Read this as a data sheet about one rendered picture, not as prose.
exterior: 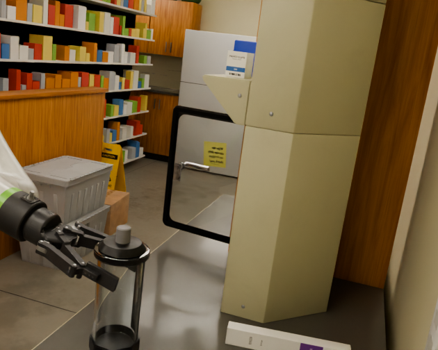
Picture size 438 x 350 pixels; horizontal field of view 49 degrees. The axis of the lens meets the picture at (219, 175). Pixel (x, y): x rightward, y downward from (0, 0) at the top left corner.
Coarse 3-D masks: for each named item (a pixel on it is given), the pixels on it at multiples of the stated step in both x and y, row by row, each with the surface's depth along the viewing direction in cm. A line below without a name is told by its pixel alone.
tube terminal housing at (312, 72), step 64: (320, 0) 100; (256, 64) 105; (320, 64) 104; (256, 128) 108; (320, 128) 109; (256, 192) 111; (320, 192) 114; (256, 256) 114; (320, 256) 120; (256, 320) 118
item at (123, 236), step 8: (120, 232) 92; (128, 232) 93; (104, 240) 93; (112, 240) 94; (120, 240) 93; (128, 240) 93; (136, 240) 95; (104, 248) 91; (112, 248) 91; (120, 248) 91; (128, 248) 91; (136, 248) 92; (144, 248) 94; (112, 256) 90; (120, 256) 90; (128, 256) 91
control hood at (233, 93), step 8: (208, 80) 109; (216, 80) 109; (224, 80) 108; (232, 80) 108; (240, 80) 107; (248, 80) 109; (216, 88) 109; (224, 88) 108; (232, 88) 108; (240, 88) 107; (248, 88) 107; (216, 96) 109; (224, 96) 109; (232, 96) 108; (240, 96) 108; (248, 96) 107; (224, 104) 109; (232, 104) 109; (240, 104) 108; (232, 112) 109; (240, 112) 108; (232, 120) 110; (240, 120) 109
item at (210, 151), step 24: (192, 120) 148; (216, 120) 145; (192, 144) 150; (216, 144) 146; (240, 144) 143; (192, 168) 151; (216, 168) 148; (192, 192) 153; (216, 192) 149; (192, 216) 154; (216, 216) 151
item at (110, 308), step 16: (144, 256) 92; (112, 272) 91; (128, 272) 91; (96, 288) 94; (128, 288) 92; (96, 304) 95; (112, 304) 92; (128, 304) 93; (96, 320) 95; (112, 320) 93; (128, 320) 94; (96, 336) 96; (112, 336) 94; (128, 336) 96
